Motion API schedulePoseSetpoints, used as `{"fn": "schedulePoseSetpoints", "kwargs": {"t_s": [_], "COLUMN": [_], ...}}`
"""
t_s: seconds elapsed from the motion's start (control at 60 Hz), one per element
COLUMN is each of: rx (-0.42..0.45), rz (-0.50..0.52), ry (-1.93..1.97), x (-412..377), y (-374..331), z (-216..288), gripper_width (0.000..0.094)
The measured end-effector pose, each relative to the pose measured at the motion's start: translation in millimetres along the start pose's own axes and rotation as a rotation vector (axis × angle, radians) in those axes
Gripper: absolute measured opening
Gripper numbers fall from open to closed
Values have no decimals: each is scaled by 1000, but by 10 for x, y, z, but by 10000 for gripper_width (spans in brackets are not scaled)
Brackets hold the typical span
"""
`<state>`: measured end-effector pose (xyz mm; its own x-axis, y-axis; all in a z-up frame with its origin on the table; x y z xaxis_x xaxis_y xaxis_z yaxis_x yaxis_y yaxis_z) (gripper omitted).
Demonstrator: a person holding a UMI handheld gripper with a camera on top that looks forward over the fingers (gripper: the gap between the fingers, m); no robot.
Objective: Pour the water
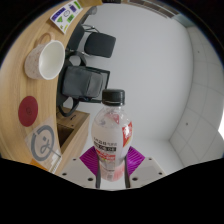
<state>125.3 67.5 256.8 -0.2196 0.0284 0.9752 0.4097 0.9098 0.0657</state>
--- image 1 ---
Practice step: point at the brown card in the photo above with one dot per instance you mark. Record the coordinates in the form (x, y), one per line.
(37, 164)

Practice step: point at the wooden side cabinet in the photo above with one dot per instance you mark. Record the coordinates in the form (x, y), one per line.
(80, 131)

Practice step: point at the white sheet with colourful stickers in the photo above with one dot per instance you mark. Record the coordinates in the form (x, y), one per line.
(66, 15)

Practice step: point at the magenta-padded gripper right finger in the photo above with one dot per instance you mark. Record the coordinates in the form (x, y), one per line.
(148, 168)

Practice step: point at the white ceramic mug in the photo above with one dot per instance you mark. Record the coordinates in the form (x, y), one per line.
(46, 61)

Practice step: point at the flat round red coaster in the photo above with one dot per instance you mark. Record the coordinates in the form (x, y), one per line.
(28, 111)

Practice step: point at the grey backpack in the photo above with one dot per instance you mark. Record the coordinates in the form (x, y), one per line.
(81, 81)

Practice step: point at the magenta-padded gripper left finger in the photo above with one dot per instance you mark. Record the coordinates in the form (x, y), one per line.
(75, 168)

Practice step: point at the black mesh office chair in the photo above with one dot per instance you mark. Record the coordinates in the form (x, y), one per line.
(65, 105)

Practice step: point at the black visitor chair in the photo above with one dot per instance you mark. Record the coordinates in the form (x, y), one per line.
(100, 45)

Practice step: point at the clear black-capped drink bottle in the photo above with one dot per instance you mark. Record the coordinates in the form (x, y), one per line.
(110, 133)

